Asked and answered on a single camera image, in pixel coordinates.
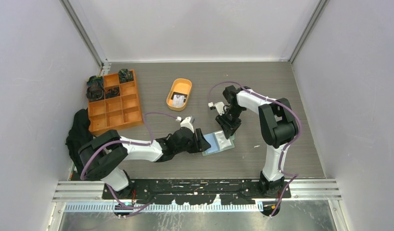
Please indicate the dark rolled item left upper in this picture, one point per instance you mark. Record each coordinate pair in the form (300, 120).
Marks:
(95, 81)

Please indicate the green card holder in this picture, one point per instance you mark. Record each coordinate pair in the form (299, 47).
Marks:
(218, 142)

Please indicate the dark rolled item top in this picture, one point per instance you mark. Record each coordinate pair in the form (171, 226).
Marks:
(125, 75)

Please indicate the black cloth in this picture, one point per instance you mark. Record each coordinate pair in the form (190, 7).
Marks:
(78, 135)

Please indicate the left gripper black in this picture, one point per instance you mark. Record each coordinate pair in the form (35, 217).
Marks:
(201, 140)

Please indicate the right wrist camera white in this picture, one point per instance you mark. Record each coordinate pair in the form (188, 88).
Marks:
(220, 107)

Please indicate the white slotted cable duct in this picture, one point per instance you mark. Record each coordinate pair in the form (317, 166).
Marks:
(114, 206)

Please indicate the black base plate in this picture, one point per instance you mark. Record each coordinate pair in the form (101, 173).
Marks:
(196, 191)

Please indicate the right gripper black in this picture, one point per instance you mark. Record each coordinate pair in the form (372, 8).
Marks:
(229, 128)

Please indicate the dark rolled item left lower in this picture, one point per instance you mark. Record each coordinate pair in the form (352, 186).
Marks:
(95, 93)

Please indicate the dark item middle compartment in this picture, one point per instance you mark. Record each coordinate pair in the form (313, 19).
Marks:
(112, 92)

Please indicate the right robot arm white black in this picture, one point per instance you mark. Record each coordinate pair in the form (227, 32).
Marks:
(278, 125)

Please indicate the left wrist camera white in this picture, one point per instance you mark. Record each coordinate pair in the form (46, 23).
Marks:
(186, 122)

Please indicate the orange compartment organizer box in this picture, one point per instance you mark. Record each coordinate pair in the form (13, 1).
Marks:
(121, 112)

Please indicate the aluminium frame rail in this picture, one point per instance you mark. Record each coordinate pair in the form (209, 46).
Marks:
(316, 14)
(77, 15)

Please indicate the orange oval tray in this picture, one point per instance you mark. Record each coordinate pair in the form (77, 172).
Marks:
(180, 85)

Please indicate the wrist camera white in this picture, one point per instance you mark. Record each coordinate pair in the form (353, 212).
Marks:
(220, 107)
(186, 122)

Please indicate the dark rolled item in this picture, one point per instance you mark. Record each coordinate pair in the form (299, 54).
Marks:
(95, 81)
(125, 75)
(95, 93)

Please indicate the aluminium frame rail left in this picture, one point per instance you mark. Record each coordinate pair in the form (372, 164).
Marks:
(77, 15)

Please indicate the aluminium frame rail right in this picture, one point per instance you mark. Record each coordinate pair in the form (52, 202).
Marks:
(316, 14)

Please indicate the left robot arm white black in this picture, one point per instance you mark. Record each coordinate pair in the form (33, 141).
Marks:
(102, 156)

